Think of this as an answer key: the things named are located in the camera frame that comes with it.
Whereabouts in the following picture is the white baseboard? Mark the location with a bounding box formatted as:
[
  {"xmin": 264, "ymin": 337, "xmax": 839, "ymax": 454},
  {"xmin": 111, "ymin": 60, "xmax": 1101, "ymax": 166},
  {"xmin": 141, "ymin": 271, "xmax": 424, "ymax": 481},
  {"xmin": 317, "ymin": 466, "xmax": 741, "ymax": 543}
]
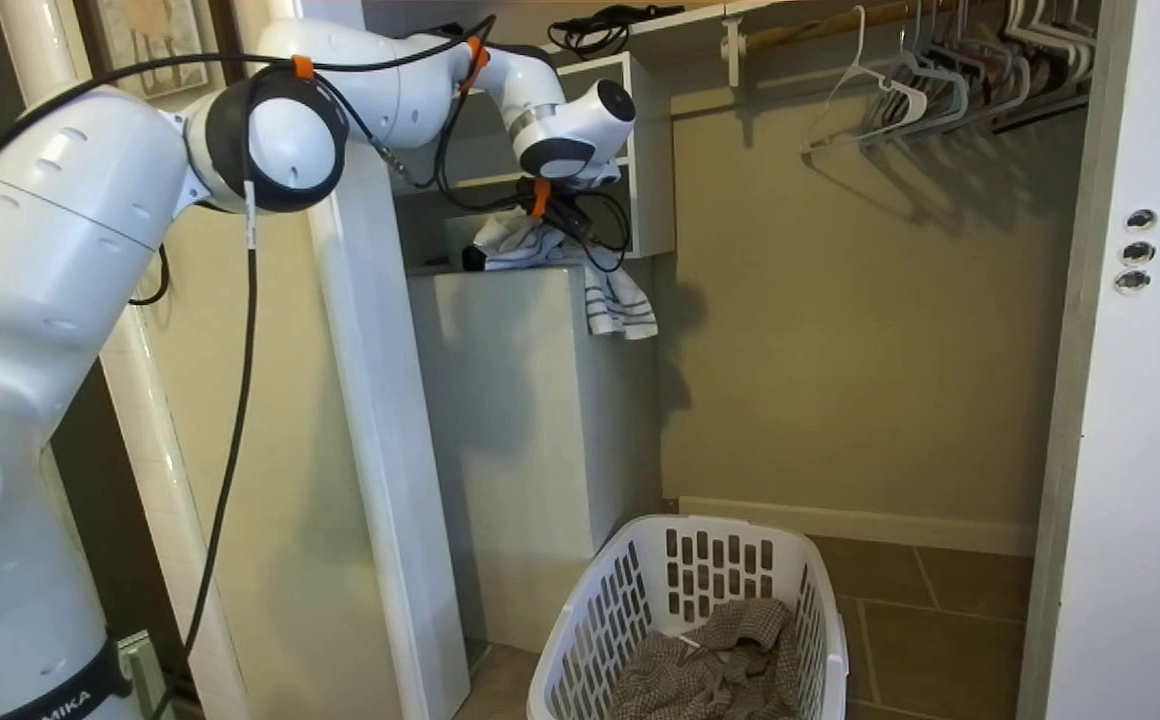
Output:
[{"xmin": 677, "ymin": 497, "xmax": 1038, "ymax": 558}]

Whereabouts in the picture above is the white closet door frame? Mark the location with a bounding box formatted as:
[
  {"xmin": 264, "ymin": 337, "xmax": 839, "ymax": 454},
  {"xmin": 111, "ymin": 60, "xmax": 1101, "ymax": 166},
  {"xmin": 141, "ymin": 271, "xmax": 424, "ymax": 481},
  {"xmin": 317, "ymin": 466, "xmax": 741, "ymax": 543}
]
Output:
[{"xmin": 298, "ymin": 131, "xmax": 477, "ymax": 720}]

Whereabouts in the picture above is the white cabinet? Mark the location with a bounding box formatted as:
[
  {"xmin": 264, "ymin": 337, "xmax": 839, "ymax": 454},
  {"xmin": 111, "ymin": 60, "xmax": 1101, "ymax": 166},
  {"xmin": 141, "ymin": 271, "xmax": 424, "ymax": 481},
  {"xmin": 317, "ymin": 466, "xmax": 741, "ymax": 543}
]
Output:
[{"xmin": 404, "ymin": 258, "xmax": 665, "ymax": 654}]

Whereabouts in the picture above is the dark framed wall picture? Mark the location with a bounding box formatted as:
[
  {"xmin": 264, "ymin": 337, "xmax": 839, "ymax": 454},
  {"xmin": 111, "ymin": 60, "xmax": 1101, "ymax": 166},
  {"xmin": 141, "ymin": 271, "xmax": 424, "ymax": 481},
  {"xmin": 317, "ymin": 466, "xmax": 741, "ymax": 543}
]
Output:
[{"xmin": 73, "ymin": 0, "xmax": 230, "ymax": 109}]

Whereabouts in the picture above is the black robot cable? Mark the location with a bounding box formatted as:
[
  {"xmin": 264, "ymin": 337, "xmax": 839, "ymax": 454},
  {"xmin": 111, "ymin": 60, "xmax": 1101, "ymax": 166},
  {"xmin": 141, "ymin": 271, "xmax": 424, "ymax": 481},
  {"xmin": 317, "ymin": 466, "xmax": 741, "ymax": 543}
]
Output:
[{"xmin": 0, "ymin": 12, "xmax": 641, "ymax": 720}]

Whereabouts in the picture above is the white plastic laundry basket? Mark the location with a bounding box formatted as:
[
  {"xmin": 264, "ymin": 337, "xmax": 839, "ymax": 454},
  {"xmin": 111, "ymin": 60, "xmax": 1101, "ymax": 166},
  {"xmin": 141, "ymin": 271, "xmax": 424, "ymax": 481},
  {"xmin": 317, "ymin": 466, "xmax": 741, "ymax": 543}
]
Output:
[{"xmin": 524, "ymin": 513, "xmax": 855, "ymax": 720}]

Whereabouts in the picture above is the white plastic clothes hanger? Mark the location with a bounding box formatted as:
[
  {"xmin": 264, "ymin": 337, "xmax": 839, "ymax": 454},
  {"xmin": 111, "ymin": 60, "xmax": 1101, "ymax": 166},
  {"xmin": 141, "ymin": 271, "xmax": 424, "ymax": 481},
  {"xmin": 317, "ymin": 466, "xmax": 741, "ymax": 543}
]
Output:
[
  {"xmin": 827, "ymin": 0, "xmax": 939, "ymax": 134},
  {"xmin": 873, "ymin": 48, "xmax": 979, "ymax": 145},
  {"xmin": 988, "ymin": 0, "xmax": 1101, "ymax": 134}
]

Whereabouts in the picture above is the white cubby shelf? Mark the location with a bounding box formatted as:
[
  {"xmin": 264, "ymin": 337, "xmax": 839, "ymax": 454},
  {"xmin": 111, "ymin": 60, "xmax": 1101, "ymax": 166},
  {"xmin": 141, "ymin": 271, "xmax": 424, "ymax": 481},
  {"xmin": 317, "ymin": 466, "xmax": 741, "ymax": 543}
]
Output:
[{"xmin": 391, "ymin": 48, "xmax": 678, "ymax": 263}]

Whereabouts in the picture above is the white door trim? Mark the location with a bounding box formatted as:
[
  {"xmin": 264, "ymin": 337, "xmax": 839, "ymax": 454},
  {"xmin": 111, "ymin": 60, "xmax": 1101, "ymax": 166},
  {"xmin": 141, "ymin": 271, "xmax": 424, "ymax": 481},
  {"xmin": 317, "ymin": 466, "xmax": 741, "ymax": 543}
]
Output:
[{"xmin": 0, "ymin": 0, "xmax": 253, "ymax": 720}]

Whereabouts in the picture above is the white wall outlet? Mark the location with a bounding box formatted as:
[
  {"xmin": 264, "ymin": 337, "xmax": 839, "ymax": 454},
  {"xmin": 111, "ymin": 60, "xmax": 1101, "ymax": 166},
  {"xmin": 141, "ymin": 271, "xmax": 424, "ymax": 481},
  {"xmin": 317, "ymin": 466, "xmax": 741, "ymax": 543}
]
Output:
[{"xmin": 111, "ymin": 628, "xmax": 181, "ymax": 720}]

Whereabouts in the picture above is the dark wooden door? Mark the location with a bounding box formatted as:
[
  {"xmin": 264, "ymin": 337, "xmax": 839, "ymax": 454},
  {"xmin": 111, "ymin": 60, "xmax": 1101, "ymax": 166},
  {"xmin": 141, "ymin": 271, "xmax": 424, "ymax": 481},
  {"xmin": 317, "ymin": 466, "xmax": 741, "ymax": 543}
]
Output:
[{"xmin": 44, "ymin": 356, "xmax": 203, "ymax": 694}]

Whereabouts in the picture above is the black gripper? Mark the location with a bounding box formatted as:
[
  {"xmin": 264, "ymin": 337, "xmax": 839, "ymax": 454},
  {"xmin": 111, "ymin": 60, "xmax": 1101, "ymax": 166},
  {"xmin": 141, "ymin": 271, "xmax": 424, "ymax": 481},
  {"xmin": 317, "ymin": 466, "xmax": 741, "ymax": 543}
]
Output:
[{"xmin": 454, "ymin": 164, "xmax": 611, "ymax": 277}]

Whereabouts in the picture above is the black strap on shelf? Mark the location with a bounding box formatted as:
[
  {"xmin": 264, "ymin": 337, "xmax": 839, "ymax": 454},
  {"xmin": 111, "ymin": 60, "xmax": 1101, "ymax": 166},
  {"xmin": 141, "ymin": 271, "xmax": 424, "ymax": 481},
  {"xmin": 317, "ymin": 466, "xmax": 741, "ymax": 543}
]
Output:
[{"xmin": 544, "ymin": 0, "xmax": 687, "ymax": 60}]

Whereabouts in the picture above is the white towel with blue stripes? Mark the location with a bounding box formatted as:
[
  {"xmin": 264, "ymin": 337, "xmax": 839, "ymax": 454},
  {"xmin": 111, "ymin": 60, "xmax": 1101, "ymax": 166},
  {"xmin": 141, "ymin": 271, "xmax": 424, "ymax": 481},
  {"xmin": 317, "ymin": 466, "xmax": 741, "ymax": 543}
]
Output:
[{"xmin": 465, "ymin": 202, "xmax": 665, "ymax": 349}]

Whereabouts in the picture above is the white rod bracket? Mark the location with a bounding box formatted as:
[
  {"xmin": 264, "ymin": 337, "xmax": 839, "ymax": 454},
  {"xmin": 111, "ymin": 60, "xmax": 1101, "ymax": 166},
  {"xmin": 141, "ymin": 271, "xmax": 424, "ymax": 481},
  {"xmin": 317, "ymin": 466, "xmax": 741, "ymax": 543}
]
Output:
[{"xmin": 714, "ymin": 12, "xmax": 755, "ymax": 96}]

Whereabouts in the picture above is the white door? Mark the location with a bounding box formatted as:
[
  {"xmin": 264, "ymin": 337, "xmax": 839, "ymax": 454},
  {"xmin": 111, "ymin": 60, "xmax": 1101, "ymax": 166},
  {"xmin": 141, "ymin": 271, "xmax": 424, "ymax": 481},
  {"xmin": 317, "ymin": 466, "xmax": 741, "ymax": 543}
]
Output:
[{"xmin": 1014, "ymin": 0, "xmax": 1160, "ymax": 720}]

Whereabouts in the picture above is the wooden closet rod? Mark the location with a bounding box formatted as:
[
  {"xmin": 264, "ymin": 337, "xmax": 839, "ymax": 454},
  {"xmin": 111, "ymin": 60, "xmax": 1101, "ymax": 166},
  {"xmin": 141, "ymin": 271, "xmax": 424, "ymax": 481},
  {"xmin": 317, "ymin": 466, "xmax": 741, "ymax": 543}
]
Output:
[{"xmin": 735, "ymin": 0, "xmax": 954, "ymax": 60}]

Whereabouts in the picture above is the black wall hook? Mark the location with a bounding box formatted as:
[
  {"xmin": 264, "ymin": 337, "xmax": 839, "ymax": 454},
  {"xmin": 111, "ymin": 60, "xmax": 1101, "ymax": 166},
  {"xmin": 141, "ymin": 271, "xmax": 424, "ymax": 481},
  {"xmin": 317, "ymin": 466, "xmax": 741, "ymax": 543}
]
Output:
[{"xmin": 125, "ymin": 242, "xmax": 173, "ymax": 313}]

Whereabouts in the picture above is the brown checkered cloth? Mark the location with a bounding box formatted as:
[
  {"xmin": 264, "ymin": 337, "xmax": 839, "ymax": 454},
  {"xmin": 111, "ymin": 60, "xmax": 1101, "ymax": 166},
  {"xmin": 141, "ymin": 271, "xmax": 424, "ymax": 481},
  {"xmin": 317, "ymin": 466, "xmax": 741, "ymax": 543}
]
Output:
[{"xmin": 605, "ymin": 596, "xmax": 806, "ymax": 720}]

